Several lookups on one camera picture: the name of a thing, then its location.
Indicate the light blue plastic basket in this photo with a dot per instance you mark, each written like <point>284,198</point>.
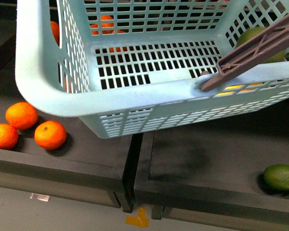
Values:
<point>173,47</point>

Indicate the brown basket handle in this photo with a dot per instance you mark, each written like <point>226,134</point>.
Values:
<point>261,47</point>

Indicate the orange mandarin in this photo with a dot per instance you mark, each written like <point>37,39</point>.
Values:
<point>118,42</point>
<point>106,26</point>
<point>56,31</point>
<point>50,135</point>
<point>22,115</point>
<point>8,136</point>

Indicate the dark wooden display stand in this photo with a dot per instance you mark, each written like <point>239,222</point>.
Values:
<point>208,173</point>

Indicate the yellow floor tape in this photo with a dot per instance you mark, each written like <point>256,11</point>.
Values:
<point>140,220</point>

